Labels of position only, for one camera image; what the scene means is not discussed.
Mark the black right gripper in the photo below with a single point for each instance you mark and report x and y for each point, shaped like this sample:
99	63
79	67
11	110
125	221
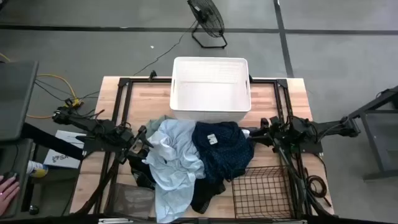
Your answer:
278	129

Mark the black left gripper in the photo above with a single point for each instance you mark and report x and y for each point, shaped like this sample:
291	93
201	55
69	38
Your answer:
127	137

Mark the pale grey-green cloth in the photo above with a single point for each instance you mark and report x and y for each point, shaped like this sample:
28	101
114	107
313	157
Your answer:
155	124

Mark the white cloth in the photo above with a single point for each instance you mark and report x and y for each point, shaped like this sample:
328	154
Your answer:
246	133

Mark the black ribbed garment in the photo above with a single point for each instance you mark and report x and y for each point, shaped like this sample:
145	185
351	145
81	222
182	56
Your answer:
140	168

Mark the light blue patterned shirt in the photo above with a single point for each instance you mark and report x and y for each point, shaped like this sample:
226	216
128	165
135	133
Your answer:
174	161

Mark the dark navy garment with tag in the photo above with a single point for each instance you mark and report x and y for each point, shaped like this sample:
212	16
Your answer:
227	152

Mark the black garment with grey stripes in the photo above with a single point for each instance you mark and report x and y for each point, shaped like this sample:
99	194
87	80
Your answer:
205	196

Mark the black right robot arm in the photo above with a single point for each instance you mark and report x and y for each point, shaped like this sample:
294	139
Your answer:
326	127

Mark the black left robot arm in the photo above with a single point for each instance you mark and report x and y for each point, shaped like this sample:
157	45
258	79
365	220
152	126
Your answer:
93	124

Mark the grey translucent bag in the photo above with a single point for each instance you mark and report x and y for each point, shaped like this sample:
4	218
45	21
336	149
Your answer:
133	199

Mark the white perforated plastic laundry basket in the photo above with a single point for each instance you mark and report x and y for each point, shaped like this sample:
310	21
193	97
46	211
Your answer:
211	93

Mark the white printed cardboard box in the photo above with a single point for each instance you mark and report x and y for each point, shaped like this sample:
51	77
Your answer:
62	155

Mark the black diagonal support bar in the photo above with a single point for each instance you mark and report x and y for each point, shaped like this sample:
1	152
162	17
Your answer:
49	140

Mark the white and yellow canister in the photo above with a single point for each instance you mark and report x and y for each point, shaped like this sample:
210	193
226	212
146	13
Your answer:
35	168

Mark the dark operator desk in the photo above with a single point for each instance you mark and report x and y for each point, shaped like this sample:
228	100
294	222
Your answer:
21	161

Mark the dark grey flat panel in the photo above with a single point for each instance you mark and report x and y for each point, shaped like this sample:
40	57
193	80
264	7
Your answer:
15	99

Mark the black floor fan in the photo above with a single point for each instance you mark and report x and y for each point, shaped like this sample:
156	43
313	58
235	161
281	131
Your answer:
206	15

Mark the black computer mouse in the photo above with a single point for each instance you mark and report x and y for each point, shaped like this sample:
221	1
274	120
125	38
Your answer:
12	175

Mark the person's hand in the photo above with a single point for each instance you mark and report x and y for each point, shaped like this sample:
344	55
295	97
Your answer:
7	196

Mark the black metal table frame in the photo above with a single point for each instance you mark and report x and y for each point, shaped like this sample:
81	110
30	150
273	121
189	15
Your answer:
143	81

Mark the black side table frame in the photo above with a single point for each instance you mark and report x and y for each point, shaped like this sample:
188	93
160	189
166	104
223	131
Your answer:
373	146

